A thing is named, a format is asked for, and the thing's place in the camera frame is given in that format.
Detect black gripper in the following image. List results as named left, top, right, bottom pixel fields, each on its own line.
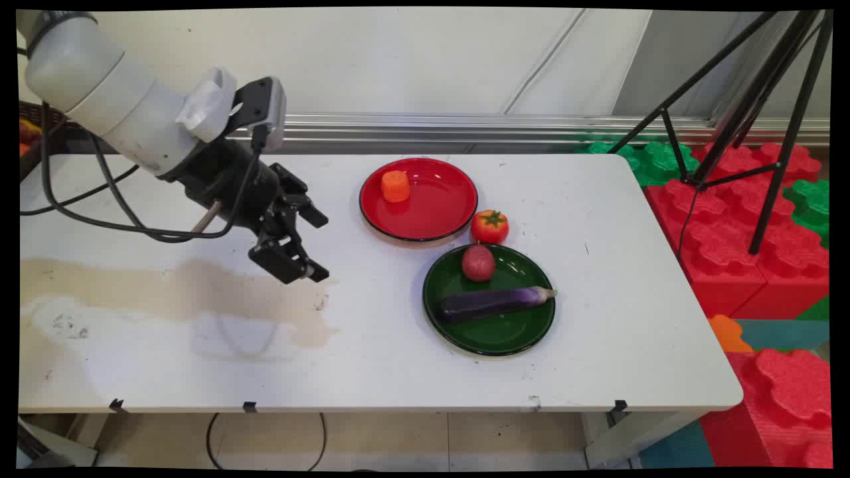
left=159, top=138, right=330, bottom=285

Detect purple toy eggplant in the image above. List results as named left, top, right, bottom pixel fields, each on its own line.
left=435, top=285, right=558, bottom=325

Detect orange carrot piece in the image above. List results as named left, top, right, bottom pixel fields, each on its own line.
left=381, top=170, right=412, bottom=204

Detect red round plate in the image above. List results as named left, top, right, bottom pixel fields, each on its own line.
left=359, top=157, right=479, bottom=243

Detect dark red toy potato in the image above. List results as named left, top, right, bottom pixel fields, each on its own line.
left=462, top=244, right=497, bottom=283

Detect red toy tomato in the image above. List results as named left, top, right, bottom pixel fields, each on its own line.
left=471, top=209, right=510, bottom=246

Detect green round plate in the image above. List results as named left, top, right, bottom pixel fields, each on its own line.
left=422, top=244, right=557, bottom=358

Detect dark wicker basket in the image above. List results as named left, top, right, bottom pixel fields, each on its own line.
left=19, top=100, right=90, bottom=181

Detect green foam block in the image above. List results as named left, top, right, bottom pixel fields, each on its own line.
left=576, top=139, right=702, bottom=188
left=782, top=178, right=831, bottom=250

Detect white table leg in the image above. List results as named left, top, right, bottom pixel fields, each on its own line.
left=583, top=411, right=706, bottom=469

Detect orange foam block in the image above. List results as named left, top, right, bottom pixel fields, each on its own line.
left=707, top=314, right=755, bottom=353

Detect black tripod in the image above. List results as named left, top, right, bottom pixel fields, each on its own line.
left=607, top=10, right=834, bottom=256

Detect black camera cable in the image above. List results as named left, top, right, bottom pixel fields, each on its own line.
left=40, top=100, right=268, bottom=244

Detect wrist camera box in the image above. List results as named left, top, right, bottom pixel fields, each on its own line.
left=229, top=76, right=288, bottom=153

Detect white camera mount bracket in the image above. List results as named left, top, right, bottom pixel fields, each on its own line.
left=175, top=66, right=238, bottom=143

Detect aluminium wall rail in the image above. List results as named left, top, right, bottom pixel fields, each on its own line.
left=226, top=113, right=831, bottom=148

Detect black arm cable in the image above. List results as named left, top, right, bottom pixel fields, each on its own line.
left=20, top=133, right=141, bottom=217

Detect black floor cable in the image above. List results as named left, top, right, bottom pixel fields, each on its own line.
left=205, top=412, right=328, bottom=473

